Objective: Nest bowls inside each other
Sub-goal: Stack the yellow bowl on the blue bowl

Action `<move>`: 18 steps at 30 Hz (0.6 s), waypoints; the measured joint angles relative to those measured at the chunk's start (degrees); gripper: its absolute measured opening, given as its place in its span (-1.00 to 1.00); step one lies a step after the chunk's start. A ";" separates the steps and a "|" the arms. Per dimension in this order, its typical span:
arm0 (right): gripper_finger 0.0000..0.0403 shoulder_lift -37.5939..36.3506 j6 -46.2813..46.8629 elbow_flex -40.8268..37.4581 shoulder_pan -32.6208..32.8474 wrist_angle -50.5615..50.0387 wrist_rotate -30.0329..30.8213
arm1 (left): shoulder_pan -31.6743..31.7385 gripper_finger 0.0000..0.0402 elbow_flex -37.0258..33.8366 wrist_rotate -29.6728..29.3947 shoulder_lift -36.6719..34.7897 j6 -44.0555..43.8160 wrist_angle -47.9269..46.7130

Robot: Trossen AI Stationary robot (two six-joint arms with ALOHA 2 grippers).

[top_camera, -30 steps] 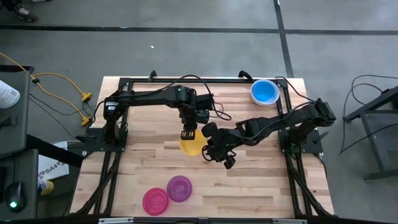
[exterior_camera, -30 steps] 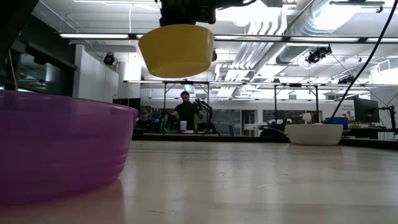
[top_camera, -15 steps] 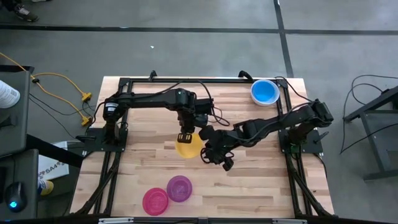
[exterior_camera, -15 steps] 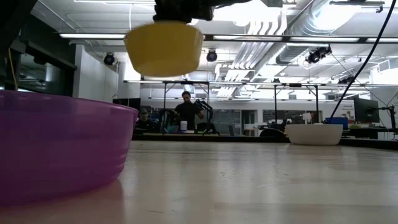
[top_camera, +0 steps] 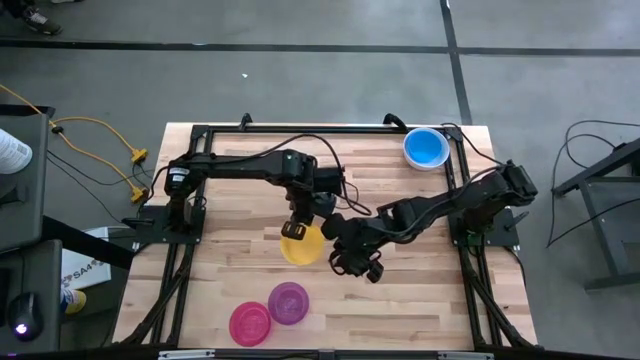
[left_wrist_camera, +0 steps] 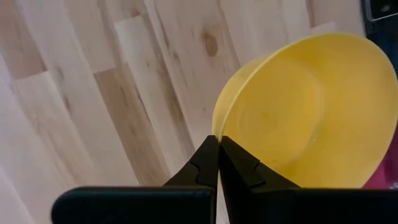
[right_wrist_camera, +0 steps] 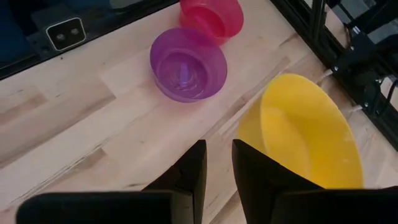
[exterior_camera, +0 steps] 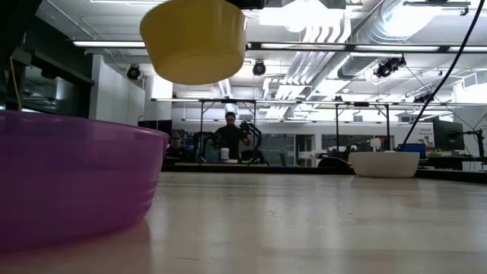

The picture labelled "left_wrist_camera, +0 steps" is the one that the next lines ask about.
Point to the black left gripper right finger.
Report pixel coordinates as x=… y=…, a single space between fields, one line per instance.
x=242 y=174

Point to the black aluminium table frame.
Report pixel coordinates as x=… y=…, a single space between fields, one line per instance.
x=367 y=26

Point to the yellow plastic bowl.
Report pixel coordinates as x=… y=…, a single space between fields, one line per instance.
x=311 y=109

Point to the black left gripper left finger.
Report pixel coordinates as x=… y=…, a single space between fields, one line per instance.
x=199 y=174

